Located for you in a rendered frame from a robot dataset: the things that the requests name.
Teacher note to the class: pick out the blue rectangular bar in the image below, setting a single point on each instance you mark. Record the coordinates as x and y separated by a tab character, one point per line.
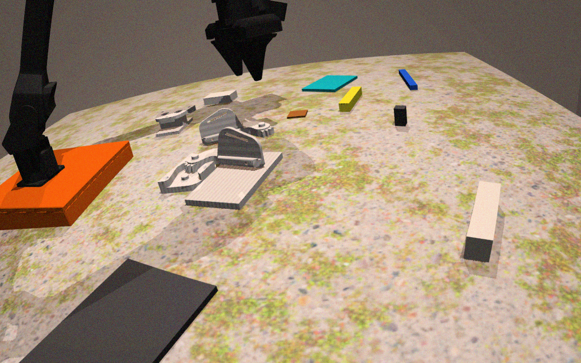
408	79

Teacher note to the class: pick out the yellow rectangular bar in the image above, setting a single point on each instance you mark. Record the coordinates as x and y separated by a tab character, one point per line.
350	99

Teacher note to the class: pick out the teal flat plate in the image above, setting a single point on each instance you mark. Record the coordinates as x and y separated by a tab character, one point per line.
330	83

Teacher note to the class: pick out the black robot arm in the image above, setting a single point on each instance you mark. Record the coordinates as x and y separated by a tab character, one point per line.
33	96

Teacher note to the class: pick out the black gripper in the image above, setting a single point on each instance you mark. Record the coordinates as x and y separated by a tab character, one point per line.
240	37

